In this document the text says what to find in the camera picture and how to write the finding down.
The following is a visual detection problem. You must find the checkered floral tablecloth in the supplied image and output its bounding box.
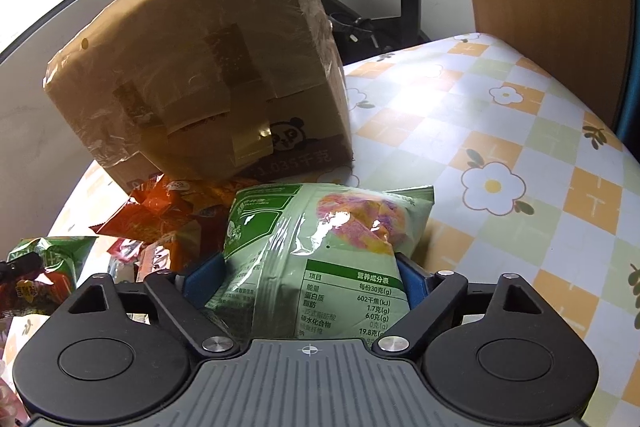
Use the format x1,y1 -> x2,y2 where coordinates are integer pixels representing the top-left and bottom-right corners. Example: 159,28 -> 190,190
0,31 -> 640,427

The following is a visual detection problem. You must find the green chip bag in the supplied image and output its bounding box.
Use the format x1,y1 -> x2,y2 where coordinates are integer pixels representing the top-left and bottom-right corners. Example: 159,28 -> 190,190
1,236 -> 96,319

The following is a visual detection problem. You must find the brown cardboard box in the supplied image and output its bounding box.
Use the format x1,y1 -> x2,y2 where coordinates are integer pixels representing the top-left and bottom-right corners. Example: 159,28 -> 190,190
43,0 -> 352,190

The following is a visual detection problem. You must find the pale green snack bag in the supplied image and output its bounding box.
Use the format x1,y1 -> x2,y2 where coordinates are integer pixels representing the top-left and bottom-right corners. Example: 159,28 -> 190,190
204,183 -> 435,343

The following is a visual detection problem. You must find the orange white snack bag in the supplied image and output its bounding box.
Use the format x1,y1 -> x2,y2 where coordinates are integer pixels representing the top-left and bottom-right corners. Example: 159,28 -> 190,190
137,221 -> 202,282

